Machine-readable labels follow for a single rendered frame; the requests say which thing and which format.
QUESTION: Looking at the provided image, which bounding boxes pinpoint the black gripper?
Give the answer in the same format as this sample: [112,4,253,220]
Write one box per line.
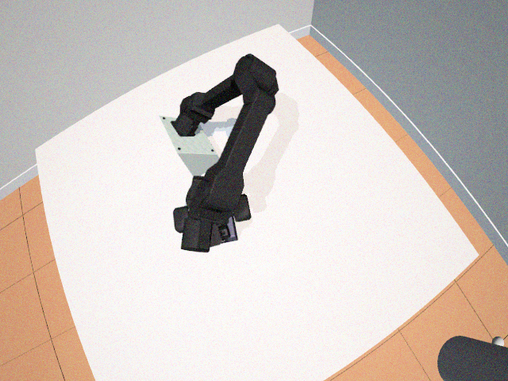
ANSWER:
[173,194,252,233]

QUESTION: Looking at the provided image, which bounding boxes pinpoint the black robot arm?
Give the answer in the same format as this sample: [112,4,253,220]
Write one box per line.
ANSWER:
[171,53,279,252]

